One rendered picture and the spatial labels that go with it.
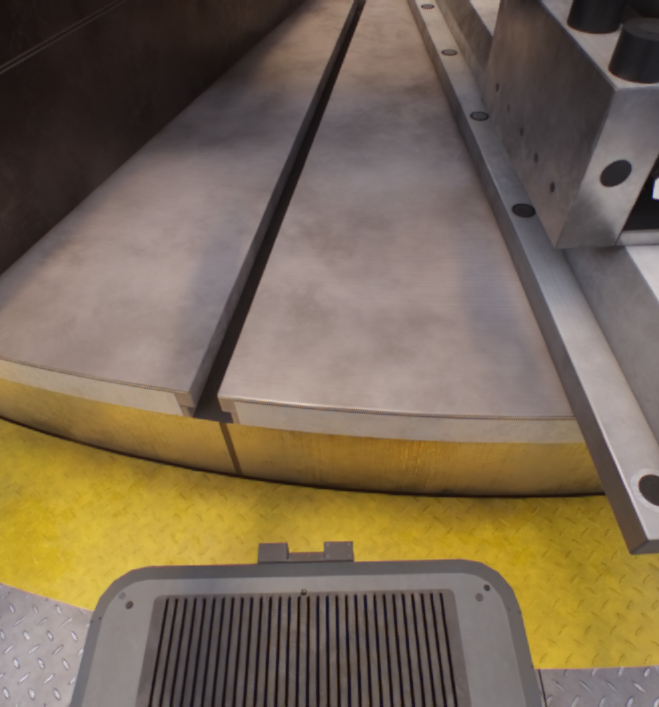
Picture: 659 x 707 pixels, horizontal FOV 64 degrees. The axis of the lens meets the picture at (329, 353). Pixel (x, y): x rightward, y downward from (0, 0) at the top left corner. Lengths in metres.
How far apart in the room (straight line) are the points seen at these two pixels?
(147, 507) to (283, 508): 0.25
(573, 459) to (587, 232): 0.38
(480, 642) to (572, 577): 0.38
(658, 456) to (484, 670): 0.32
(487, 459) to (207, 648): 0.51
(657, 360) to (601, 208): 0.20
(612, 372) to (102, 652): 0.72
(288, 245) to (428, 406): 0.42
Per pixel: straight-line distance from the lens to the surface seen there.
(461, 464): 0.93
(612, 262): 0.84
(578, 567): 1.05
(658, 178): 0.78
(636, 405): 0.78
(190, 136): 1.38
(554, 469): 0.99
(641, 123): 0.72
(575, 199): 0.74
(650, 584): 1.09
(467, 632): 0.70
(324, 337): 0.82
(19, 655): 1.07
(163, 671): 0.71
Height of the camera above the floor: 0.93
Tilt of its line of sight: 50 degrees down
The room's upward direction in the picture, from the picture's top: 2 degrees counter-clockwise
